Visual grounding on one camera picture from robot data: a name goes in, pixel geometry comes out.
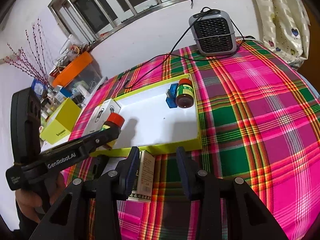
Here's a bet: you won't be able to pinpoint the white lavender cream tube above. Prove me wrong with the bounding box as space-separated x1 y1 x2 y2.
102 157 125 175

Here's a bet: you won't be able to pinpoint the green white medicine box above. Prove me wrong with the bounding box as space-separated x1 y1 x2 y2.
129 151 155 202

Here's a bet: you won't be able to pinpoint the white earphone box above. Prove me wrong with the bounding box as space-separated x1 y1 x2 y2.
82 99 121 136

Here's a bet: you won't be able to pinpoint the brown jar orange lid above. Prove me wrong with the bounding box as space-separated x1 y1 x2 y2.
176 78 194 108
98 112 126 151

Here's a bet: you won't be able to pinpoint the blue translucent small box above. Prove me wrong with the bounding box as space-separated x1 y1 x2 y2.
166 83 178 108

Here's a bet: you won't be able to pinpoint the person's left hand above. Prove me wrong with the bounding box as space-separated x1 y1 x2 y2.
15 173 66 223

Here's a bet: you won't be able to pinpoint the yellow-green box lid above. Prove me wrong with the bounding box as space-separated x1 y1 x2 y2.
40 98 81 145

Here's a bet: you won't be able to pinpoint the blue white carton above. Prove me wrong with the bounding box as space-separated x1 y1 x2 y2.
54 86 72 103

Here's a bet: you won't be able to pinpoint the clear plastic storage box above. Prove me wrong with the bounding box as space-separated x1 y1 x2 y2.
66 61 102 99

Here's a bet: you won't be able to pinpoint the shallow yellow-green tray box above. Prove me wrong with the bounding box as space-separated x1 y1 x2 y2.
97 74 202 157

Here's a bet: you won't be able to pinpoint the orange plastic bin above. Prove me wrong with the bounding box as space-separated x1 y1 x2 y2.
52 51 93 87

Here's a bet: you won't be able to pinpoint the pink plaid tablecloth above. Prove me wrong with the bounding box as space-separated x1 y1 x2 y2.
71 41 319 239

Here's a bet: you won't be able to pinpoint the red twig branches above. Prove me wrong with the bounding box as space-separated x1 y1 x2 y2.
3 18 51 86

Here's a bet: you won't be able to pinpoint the small grey space heater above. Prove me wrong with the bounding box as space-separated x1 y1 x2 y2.
189 7 237 56

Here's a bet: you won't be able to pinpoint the wooden wardrobe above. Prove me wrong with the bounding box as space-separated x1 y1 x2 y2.
298 4 320 92

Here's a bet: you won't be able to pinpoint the cream patterned curtain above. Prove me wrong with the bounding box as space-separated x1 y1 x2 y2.
255 0 310 70

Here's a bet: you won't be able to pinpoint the black heater power cable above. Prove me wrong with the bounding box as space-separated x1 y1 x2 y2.
122 6 246 90

